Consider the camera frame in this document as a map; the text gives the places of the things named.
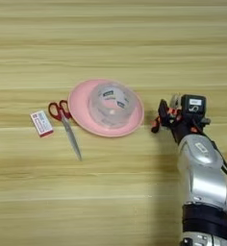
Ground pink round plate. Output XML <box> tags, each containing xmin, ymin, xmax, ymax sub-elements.
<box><xmin>67</xmin><ymin>78</ymin><xmax>145</xmax><ymax>138</ymax></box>

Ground clear packing tape roll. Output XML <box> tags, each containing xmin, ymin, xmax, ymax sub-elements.
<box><xmin>87</xmin><ymin>82</ymin><xmax>139</xmax><ymax>130</ymax></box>

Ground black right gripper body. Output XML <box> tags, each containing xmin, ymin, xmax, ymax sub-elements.
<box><xmin>167</xmin><ymin>108</ymin><xmax>206</xmax><ymax>144</ymax></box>

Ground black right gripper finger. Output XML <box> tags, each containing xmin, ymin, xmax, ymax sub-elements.
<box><xmin>158</xmin><ymin>98</ymin><xmax>171</xmax><ymax>128</ymax></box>
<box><xmin>199</xmin><ymin>117</ymin><xmax>213</xmax><ymax>127</ymax></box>

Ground white and red eraser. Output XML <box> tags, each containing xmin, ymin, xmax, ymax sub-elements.
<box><xmin>30</xmin><ymin>110</ymin><xmax>55</xmax><ymax>138</ymax></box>

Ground orange-handled needle-nose pliers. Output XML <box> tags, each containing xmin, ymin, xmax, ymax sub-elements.
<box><xmin>150</xmin><ymin>93</ymin><xmax>183</xmax><ymax>135</ymax></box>

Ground red-handled scissors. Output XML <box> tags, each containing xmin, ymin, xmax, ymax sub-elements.
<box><xmin>47</xmin><ymin>99</ymin><xmax>83</xmax><ymax>162</ymax></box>

